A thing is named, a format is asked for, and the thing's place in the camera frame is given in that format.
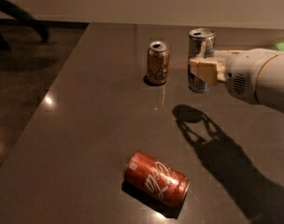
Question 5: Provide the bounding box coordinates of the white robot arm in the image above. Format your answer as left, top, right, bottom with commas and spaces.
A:
190, 49, 284, 113

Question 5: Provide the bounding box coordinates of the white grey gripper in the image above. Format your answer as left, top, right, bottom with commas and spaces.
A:
190, 49, 284, 105

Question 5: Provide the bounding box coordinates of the red coca-cola can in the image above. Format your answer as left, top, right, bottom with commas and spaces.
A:
123, 151, 190, 207

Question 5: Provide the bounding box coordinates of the gold orange soda can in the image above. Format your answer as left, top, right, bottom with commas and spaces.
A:
147, 41, 170, 85

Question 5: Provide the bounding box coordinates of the dark blurred person leg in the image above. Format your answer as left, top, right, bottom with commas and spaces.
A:
0, 0, 50, 50

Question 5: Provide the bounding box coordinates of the silver blue redbull can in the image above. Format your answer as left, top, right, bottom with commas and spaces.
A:
188, 28, 216, 93

